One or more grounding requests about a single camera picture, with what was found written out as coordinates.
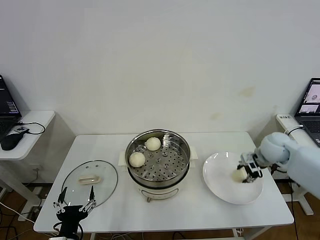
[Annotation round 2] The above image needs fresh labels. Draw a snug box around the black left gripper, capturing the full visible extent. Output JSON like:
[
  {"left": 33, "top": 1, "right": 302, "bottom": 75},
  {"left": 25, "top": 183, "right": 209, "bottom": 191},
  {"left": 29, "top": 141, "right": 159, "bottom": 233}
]
[{"left": 52, "top": 185, "right": 98, "bottom": 237}]

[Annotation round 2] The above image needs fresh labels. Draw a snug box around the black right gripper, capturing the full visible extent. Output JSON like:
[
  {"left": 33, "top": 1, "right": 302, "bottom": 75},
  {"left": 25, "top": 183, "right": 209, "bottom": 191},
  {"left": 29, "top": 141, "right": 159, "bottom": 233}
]
[{"left": 236, "top": 149, "right": 270, "bottom": 185}]

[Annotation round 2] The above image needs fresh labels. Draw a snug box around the white steamed baozi bun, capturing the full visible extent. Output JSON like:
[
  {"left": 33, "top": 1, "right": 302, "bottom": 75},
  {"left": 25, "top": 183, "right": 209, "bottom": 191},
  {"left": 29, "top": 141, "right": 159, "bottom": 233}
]
[
  {"left": 231, "top": 168, "right": 248, "bottom": 184},
  {"left": 145, "top": 136, "right": 162, "bottom": 152},
  {"left": 128, "top": 151, "right": 147, "bottom": 168}
]

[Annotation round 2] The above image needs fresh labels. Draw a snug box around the round glass pot lid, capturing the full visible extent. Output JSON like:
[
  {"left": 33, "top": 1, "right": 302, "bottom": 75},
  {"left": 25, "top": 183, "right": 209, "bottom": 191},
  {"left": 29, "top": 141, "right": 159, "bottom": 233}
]
[{"left": 61, "top": 160, "right": 119, "bottom": 210}]

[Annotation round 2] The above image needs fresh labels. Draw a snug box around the stainless steel steamer basket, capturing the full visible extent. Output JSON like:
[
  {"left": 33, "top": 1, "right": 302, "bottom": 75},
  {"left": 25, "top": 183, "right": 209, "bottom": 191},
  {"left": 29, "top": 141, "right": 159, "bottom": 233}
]
[{"left": 125, "top": 128, "right": 191, "bottom": 188}]

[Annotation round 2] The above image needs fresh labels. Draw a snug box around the white round plate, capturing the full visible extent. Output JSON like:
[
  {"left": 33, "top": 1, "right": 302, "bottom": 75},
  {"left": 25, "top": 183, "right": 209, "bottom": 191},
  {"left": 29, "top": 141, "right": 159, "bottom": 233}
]
[{"left": 202, "top": 152, "right": 264, "bottom": 205}]

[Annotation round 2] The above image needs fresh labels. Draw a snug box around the white side table with label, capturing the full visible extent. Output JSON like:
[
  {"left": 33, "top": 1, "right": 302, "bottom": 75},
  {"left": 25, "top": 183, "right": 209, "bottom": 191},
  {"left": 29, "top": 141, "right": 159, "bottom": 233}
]
[{"left": 275, "top": 113, "right": 320, "bottom": 217}]

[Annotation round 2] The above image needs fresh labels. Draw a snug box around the white electric cooker base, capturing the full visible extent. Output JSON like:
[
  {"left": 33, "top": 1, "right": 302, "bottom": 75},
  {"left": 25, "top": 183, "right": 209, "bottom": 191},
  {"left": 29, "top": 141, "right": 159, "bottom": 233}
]
[{"left": 118, "top": 146, "right": 200, "bottom": 203}]

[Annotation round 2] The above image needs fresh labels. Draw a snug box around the white side table with mouse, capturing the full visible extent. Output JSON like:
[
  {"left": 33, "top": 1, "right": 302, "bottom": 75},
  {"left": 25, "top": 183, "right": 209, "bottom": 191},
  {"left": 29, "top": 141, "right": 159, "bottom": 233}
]
[{"left": 0, "top": 110, "right": 56, "bottom": 222}]

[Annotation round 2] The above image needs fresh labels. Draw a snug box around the black computer mouse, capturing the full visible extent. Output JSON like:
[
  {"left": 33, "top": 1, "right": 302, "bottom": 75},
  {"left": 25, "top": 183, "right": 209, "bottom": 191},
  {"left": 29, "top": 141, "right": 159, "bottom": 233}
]
[{"left": 1, "top": 132, "right": 26, "bottom": 151}]

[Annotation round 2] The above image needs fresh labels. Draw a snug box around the black laptop with dark screen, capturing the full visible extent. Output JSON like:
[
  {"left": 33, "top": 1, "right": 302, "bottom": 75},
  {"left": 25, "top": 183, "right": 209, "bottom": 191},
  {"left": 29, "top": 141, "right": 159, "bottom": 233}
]
[{"left": 0, "top": 74, "right": 23, "bottom": 144}]

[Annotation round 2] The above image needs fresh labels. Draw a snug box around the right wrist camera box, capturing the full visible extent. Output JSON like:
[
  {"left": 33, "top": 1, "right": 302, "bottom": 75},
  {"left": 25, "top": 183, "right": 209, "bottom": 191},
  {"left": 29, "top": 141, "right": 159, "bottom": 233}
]
[{"left": 247, "top": 161, "right": 259, "bottom": 174}]

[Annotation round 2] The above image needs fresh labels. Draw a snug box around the white flat cable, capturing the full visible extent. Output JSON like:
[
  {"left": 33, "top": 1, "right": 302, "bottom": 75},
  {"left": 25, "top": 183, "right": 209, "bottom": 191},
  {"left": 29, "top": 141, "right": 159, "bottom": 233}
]
[{"left": 284, "top": 125, "right": 305, "bottom": 138}]

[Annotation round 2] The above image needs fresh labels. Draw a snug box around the white floor cable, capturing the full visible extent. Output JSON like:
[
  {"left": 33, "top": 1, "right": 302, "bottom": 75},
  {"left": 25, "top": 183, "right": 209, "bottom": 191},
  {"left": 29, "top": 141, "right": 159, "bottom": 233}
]
[{"left": 0, "top": 201, "right": 37, "bottom": 224}]

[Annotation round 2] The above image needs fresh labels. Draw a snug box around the thin black looped cable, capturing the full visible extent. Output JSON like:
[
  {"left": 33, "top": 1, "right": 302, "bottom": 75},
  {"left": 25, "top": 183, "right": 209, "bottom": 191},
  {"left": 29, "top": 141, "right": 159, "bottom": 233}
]
[{"left": 15, "top": 121, "right": 47, "bottom": 136}]

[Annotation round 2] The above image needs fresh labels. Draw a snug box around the grey laptop with camera views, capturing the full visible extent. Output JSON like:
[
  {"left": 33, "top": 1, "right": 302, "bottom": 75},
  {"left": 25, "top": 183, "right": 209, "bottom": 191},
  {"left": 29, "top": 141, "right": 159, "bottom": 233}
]
[{"left": 294, "top": 78, "right": 320, "bottom": 148}]

